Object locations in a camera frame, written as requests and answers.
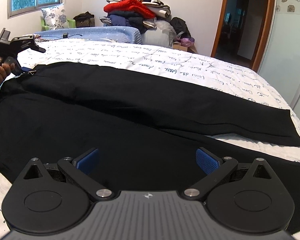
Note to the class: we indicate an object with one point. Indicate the black pants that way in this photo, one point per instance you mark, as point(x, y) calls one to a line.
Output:
point(147, 130)

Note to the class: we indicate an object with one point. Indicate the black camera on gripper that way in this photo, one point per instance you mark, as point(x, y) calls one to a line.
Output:
point(4, 42)

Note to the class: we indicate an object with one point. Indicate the red garment on pile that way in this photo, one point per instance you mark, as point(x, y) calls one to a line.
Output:
point(132, 6)

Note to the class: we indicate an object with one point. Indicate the white floral wardrobe door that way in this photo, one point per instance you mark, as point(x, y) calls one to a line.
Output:
point(281, 62)

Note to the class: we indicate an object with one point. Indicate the white quilt with blue script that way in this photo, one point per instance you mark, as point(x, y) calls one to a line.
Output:
point(174, 64)

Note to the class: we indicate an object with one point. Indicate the green plastic chair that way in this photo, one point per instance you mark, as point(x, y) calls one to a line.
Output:
point(71, 23)

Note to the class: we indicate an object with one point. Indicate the cardboard box on floor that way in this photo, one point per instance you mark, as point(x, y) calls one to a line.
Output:
point(190, 49)

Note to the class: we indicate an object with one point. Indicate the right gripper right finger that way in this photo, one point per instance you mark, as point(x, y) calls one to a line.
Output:
point(244, 197)

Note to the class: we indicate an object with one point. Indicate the floral white pillow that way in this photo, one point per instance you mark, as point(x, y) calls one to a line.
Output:
point(55, 17)

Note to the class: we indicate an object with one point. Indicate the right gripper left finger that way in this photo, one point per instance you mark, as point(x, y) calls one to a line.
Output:
point(51, 198)

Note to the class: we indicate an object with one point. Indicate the wooden door frame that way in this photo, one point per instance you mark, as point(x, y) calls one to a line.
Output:
point(242, 32)

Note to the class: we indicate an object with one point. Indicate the dark bag by wall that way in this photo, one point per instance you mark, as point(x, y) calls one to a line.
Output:
point(85, 20)

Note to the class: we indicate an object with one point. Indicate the pile of assorted clothes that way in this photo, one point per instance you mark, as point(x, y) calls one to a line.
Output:
point(153, 20)

